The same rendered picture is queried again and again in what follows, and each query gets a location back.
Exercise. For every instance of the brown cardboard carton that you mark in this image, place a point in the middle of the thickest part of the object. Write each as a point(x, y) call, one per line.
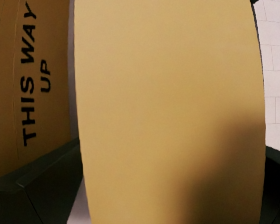
point(34, 102)
point(171, 111)

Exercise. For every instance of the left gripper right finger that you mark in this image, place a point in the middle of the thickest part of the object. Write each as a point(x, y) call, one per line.
point(270, 209)

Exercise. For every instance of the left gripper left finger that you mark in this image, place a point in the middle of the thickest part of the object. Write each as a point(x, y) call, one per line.
point(43, 191)

